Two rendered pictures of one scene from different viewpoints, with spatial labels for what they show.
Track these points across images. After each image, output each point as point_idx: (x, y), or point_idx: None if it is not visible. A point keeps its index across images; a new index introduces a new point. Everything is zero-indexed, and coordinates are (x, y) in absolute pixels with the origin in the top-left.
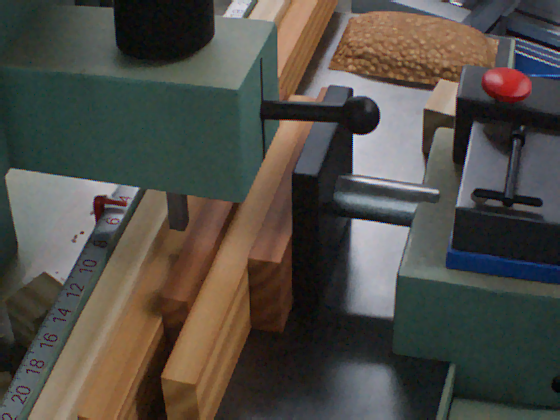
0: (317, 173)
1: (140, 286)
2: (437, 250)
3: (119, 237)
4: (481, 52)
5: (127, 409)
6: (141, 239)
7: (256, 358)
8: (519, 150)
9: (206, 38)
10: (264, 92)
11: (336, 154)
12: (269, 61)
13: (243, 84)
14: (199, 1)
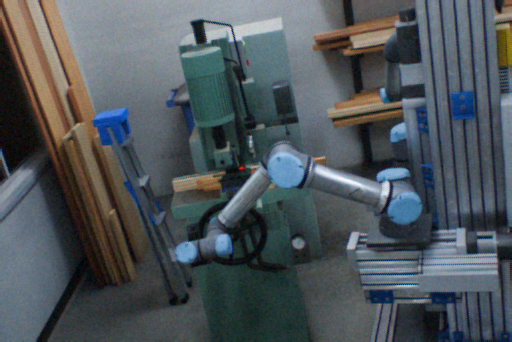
0: (225, 169)
1: None
2: None
3: (223, 171)
4: None
5: (200, 182)
6: (223, 172)
7: (219, 189)
8: (232, 174)
9: (219, 148)
10: (223, 157)
11: (235, 171)
12: (225, 154)
13: (215, 153)
14: (217, 143)
